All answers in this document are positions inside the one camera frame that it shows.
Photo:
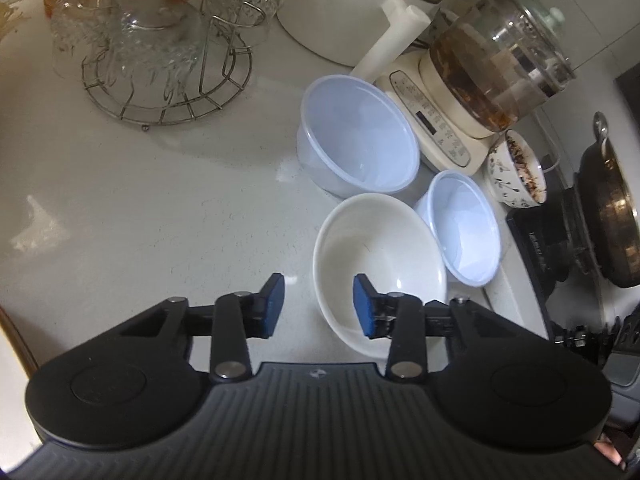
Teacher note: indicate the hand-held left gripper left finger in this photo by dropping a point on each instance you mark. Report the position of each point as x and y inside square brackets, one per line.
[271, 305]

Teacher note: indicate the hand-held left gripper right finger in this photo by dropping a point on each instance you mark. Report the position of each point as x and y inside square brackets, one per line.
[364, 305]

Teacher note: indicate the white ceramic bowl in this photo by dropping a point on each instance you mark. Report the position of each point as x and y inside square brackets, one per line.
[385, 240]

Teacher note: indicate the translucent blue plastic bowl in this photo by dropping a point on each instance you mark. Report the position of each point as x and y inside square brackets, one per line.
[465, 230]
[355, 130]

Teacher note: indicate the black gas stove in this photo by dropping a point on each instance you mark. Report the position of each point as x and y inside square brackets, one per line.
[535, 245]

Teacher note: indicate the white kettle heating base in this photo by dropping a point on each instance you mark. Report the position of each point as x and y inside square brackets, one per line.
[440, 130]

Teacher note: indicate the floral bowl with tea residue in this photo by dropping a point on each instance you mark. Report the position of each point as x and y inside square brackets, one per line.
[515, 175]

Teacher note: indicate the dark metal wok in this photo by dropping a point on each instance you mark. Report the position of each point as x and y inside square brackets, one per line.
[617, 210]

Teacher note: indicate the glass tea kettle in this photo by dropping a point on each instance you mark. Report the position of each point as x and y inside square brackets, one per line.
[495, 60]

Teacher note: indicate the white electric cooking pot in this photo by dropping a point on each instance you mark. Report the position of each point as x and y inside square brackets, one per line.
[330, 15]

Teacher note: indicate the set of upturned glass cups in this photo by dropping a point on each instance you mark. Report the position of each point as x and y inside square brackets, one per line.
[135, 40]

